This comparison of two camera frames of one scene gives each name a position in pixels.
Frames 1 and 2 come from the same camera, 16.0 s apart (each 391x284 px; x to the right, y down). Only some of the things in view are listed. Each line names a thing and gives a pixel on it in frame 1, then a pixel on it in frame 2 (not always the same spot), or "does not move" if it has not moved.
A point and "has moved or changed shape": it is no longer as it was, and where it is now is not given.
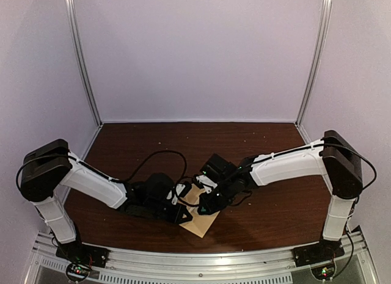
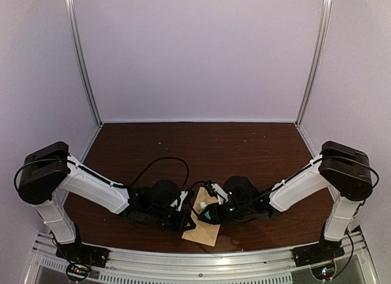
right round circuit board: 324,272 does not move
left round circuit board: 77,272 does not move
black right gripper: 209,206 to 216,217
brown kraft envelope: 200,224 has moved or changed shape
